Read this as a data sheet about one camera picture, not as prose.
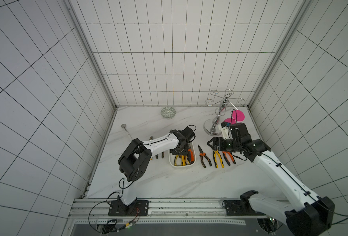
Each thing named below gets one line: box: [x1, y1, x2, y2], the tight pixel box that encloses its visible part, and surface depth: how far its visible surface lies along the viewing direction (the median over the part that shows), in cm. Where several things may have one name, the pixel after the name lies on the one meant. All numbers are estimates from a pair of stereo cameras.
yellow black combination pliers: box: [212, 149, 225, 169], surface depth 92 cm
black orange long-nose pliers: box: [197, 144, 212, 169], surface depth 93 cm
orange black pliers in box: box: [187, 148, 195, 165], surface depth 87 cm
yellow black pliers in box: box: [174, 154, 190, 167], surface depth 89 cm
